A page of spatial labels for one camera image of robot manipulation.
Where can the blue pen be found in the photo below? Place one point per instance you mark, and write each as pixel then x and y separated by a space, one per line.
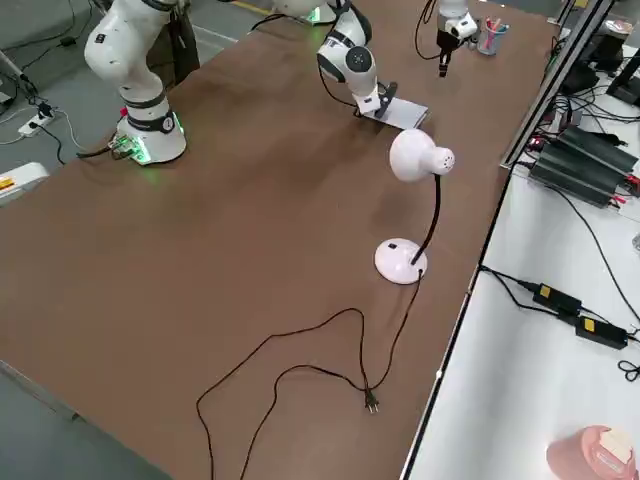
pixel 504 28

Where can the clear plastic pen cup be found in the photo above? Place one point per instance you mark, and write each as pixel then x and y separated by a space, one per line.
pixel 490 45

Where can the white desk lamp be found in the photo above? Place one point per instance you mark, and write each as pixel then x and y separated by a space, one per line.
pixel 415 155

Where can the aluminium frame post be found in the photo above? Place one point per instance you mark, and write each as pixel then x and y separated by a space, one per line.
pixel 550 95

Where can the pink cup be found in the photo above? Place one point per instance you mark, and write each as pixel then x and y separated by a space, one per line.
pixel 590 455

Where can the white A4 paper sheet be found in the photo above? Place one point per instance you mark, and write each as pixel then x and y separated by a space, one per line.
pixel 405 112

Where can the white floor power strip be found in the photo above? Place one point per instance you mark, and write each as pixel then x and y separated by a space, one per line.
pixel 37 125

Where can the white box with yellow label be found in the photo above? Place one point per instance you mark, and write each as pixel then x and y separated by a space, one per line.
pixel 22 182

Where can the black power supply unit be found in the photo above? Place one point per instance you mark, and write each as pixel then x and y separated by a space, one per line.
pixel 600 147
pixel 580 175

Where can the black adapter with yellow label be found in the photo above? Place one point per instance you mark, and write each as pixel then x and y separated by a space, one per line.
pixel 600 332
pixel 557 297

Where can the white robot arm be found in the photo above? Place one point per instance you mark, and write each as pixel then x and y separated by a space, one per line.
pixel 135 65
pixel 452 10

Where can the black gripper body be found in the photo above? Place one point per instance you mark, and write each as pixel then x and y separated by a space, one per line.
pixel 447 42
pixel 389 92

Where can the pink pen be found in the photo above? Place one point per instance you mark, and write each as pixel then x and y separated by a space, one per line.
pixel 492 24

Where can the white desk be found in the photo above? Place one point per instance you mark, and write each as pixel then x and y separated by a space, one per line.
pixel 525 375

